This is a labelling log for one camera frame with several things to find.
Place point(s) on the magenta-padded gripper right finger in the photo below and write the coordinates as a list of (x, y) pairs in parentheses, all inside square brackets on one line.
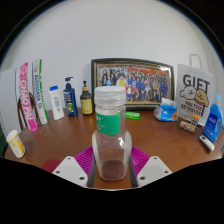
[(153, 168)]

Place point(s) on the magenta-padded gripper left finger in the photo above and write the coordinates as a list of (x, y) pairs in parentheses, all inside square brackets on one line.
[(68, 168)]

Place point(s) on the clear green-labelled plastic bottle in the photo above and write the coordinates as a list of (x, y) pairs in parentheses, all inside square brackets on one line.
[(111, 146)]

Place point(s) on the small brown snack pack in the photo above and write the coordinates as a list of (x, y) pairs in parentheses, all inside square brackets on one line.
[(187, 126)]

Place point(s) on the small green pack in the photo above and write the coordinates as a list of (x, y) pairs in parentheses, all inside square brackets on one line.
[(134, 115)]

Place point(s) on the small white handheld device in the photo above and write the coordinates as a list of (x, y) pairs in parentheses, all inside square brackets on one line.
[(206, 142)]

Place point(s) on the white blue-capped lotion bottle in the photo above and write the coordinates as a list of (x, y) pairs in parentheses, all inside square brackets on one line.
[(56, 105)]

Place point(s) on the dark blue pump bottle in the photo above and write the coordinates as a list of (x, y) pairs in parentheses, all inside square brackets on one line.
[(70, 101)]

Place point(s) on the amber yellow-labelled pump bottle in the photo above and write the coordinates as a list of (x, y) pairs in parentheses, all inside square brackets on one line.
[(86, 103)]

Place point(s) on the blue detergent bottle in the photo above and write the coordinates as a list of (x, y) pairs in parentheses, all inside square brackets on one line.
[(212, 123)]

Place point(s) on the tall white blue-green tube box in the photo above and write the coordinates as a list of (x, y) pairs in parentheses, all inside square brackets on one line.
[(40, 93)]

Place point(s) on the tall pink white tube box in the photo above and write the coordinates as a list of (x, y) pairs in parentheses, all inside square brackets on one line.
[(27, 96)]

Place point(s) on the framed group photo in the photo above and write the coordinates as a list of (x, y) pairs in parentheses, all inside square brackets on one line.
[(143, 83)]

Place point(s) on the white printed paper bag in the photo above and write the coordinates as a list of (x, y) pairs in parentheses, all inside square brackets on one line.
[(196, 90)]

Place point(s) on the white refrigerator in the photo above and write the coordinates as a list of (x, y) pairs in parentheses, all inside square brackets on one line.
[(6, 93)]

